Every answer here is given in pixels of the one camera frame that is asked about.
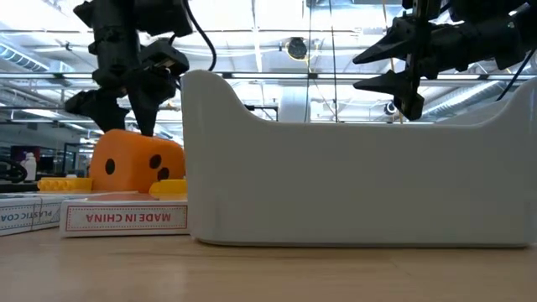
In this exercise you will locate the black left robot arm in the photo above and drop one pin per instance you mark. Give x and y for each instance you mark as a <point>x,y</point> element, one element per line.
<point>159,17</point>

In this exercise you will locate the yellow toy block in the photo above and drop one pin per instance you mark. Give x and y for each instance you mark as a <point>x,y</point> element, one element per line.
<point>63,184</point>
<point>168,188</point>

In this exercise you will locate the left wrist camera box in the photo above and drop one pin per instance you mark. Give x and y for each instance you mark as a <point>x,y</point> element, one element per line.
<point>163,56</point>

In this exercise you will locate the pink playing card box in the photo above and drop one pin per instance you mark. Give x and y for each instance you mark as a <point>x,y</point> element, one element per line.
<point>126,218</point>

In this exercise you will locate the white bottle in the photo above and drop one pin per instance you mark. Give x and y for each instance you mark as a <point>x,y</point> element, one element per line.
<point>29,168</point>

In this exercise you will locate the teal playing card box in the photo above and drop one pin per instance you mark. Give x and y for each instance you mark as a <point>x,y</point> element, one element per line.
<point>25,216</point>

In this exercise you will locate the dark red monitor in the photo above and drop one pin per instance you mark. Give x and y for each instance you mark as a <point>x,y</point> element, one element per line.
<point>17,152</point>

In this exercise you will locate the grey plastic bin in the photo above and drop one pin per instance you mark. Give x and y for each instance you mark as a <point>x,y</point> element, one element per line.
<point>335,189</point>

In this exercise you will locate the black shelving frame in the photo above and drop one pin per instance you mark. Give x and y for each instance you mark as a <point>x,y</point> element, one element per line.
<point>76,159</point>

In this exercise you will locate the orange foam die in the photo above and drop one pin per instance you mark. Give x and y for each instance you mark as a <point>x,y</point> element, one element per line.
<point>130,163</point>

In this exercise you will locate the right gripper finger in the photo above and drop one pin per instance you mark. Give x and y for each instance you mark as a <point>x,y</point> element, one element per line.
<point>390,81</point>
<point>392,44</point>

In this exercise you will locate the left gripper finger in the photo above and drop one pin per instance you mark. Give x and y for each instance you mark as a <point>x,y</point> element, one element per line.
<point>105,111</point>
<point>149,100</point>

